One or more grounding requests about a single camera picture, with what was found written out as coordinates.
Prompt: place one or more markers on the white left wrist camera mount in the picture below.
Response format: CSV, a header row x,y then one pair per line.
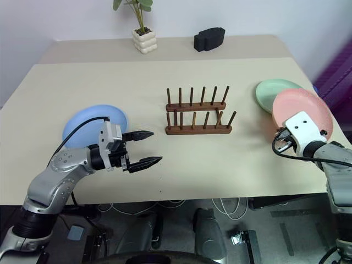
x,y
105,148

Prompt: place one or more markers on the blue plate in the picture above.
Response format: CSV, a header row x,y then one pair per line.
x,y
90,115

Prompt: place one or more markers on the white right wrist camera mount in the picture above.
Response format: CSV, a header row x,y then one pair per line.
x,y
302,129

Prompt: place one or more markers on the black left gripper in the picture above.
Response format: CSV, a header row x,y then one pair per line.
x,y
121,158

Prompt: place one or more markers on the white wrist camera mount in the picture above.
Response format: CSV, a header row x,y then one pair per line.
x,y
302,129
105,148

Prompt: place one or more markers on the green plate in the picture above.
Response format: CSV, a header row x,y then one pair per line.
x,y
266,93

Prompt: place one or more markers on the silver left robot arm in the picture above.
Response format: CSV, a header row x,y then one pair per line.
x,y
52,176

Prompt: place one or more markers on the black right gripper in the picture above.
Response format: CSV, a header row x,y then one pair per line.
x,y
287,143

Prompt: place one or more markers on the black foam block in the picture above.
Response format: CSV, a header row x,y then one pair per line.
x,y
209,39

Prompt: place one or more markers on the purple fabric object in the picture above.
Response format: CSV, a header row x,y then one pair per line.
x,y
336,74

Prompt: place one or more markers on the small grey box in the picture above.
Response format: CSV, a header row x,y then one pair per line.
x,y
75,232

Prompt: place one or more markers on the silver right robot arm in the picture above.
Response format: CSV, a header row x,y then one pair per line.
x,y
336,165

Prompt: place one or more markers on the dark rounded grey shape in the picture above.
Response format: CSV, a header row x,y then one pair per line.
x,y
209,233

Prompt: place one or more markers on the wooden dish rack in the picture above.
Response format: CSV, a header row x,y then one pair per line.
x,y
198,129

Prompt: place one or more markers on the pink plate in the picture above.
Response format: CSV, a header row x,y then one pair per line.
x,y
302,103

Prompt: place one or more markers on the black bar under table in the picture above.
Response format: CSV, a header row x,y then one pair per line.
x,y
288,202

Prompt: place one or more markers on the metal floor bracket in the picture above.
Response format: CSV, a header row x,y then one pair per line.
x,y
247,242

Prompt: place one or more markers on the green plant in white pot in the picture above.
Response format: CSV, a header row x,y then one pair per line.
x,y
144,41

